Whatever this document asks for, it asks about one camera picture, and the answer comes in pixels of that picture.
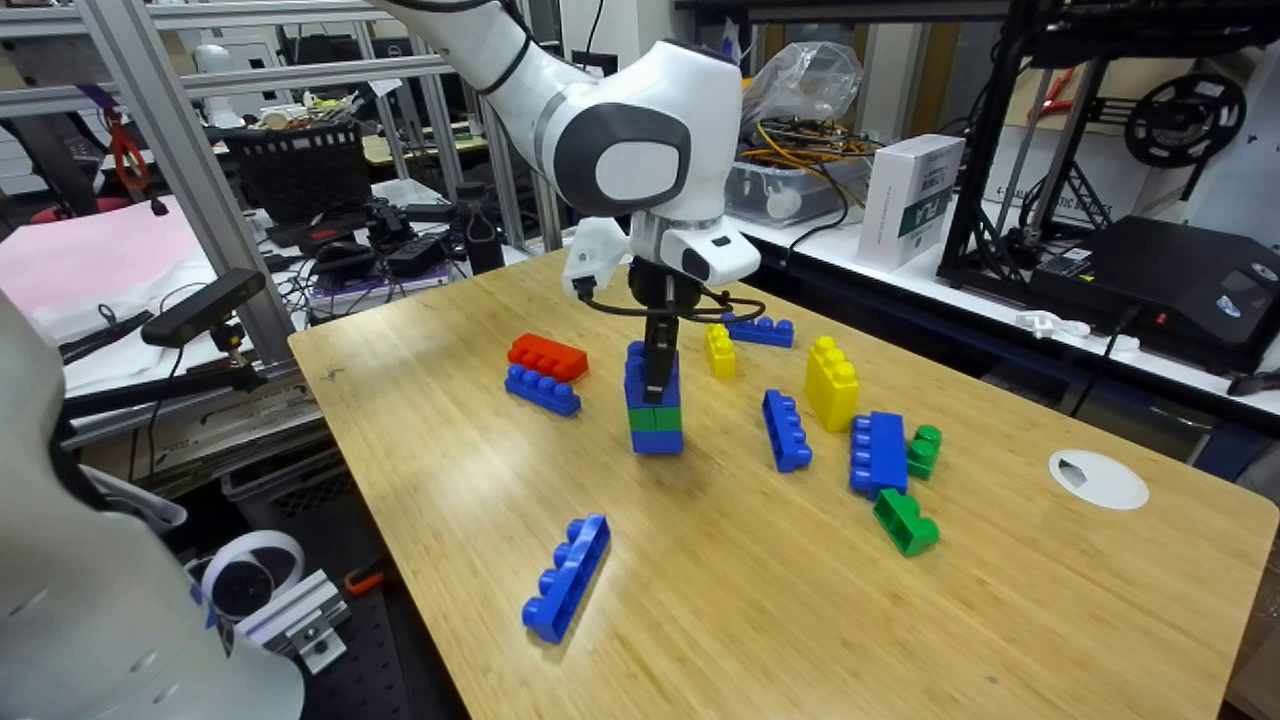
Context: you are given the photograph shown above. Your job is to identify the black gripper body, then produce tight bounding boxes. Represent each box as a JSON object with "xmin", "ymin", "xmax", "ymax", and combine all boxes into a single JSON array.
[{"xmin": 622, "ymin": 253, "xmax": 707, "ymax": 326}]

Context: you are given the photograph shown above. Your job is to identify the tall blue stack block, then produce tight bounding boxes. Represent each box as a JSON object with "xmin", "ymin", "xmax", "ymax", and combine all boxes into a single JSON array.
[{"xmin": 620, "ymin": 337, "xmax": 682, "ymax": 413}]

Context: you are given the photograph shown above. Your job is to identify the green stack block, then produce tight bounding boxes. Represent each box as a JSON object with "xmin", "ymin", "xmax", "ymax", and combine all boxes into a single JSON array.
[{"xmin": 628, "ymin": 398, "xmax": 688, "ymax": 439}]

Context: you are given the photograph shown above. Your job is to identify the low blue stack block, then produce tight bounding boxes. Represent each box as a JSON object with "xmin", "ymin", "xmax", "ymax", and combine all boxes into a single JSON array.
[{"xmin": 628, "ymin": 426, "xmax": 688, "ymax": 461}]

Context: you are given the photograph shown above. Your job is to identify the small yellow block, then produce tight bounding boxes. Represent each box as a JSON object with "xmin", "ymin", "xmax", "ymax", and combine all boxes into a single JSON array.
[{"xmin": 701, "ymin": 319, "xmax": 741, "ymax": 383}]

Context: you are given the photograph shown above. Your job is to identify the small blue block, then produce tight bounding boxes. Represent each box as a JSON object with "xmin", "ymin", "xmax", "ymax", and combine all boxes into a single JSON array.
[{"xmin": 723, "ymin": 312, "xmax": 800, "ymax": 352}]

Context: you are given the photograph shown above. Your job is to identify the red long block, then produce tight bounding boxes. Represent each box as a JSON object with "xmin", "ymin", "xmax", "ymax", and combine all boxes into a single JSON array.
[{"xmin": 505, "ymin": 333, "xmax": 593, "ymax": 383}]

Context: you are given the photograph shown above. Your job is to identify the blue long block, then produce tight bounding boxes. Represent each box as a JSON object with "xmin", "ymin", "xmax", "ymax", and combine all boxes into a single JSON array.
[
  {"xmin": 758, "ymin": 383, "xmax": 814, "ymax": 476},
  {"xmin": 515, "ymin": 513, "xmax": 616, "ymax": 647},
  {"xmin": 498, "ymin": 364, "xmax": 585, "ymax": 420}
]

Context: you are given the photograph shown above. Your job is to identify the large yellow block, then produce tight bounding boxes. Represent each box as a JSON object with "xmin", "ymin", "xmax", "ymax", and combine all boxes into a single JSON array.
[{"xmin": 800, "ymin": 333, "xmax": 866, "ymax": 437}]

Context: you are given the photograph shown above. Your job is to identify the wide blue block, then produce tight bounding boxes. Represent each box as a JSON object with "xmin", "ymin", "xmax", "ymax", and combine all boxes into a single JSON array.
[{"xmin": 849, "ymin": 408, "xmax": 912, "ymax": 502}]

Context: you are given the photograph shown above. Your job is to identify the small green block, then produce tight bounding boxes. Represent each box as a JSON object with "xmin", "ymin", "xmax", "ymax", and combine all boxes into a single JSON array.
[{"xmin": 905, "ymin": 420, "xmax": 947, "ymax": 484}]

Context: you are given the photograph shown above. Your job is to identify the clear plastic bin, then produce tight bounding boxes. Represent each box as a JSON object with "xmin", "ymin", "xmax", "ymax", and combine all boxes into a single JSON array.
[{"xmin": 723, "ymin": 155, "xmax": 855, "ymax": 226}]

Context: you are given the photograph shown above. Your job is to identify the clear plastic bag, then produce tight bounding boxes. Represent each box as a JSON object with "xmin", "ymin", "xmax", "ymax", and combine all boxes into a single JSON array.
[{"xmin": 742, "ymin": 37, "xmax": 873, "ymax": 136}]

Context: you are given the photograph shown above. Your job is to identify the black mesh basket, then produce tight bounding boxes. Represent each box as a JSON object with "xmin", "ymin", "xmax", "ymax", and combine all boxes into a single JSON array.
[{"xmin": 216, "ymin": 117, "xmax": 374, "ymax": 232}]

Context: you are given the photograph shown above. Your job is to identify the white table grommet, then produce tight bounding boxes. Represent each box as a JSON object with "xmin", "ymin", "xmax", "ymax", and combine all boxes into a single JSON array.
[{"xmin": 1045, "ymin": 449, "xmax": 1152, "ymax": 515}]

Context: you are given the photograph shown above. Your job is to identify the black filament spool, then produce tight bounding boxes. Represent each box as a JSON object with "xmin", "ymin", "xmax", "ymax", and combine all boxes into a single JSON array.
[{"xmin": 1118, "ymin": 66, "xmax": 1251, "ymax": 171}]

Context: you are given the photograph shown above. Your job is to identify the black equipment case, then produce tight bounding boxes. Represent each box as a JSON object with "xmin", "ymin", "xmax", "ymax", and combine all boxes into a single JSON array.
[{"xmin": 1050, "ymin": 217, "xmax": 1280, "ymax": 381}]

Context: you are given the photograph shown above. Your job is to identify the pink sheet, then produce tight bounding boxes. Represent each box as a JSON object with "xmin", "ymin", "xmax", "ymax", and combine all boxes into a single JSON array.
[{"xmin": 0, "ymin": 194, "xmax": 223, "ymax": 352}]

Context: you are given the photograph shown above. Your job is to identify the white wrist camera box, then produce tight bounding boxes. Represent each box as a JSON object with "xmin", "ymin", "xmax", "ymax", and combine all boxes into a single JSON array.
[{"xmin": 656, "ymin": 217, "xmax": 769, "ymax": 288}]

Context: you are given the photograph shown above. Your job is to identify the yellow green wire bundle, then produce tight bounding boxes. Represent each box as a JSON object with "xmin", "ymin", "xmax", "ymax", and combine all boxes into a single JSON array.
[{"xmin": 752, "ymin": 117, "xmax": 855, "ymax": 171}]

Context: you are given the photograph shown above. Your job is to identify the black 3D printer frame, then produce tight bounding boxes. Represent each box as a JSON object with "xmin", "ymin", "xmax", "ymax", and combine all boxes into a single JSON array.
[{"xmin": 936, "ymin": 0, "xmax": 1280, "ymax": 297}]

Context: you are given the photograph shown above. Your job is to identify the white round bracket device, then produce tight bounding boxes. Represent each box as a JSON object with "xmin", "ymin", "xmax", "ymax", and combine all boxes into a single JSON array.
[{"xmin": 194, "ymin": 528, "xmax": 352, "ymax": 679}]

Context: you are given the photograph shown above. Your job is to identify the black camera on stand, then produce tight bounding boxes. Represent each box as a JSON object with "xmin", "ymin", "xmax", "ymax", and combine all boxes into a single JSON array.
[{"xmin": 56, "ymin": 269, "xmax": 275, "ymax": 417}]

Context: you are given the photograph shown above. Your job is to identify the aluminium profile frame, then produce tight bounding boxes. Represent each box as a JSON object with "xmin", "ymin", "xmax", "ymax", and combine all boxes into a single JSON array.
[{"xmin": 0, "ymin": 0, "xmax": 565, "ymax": 373}]

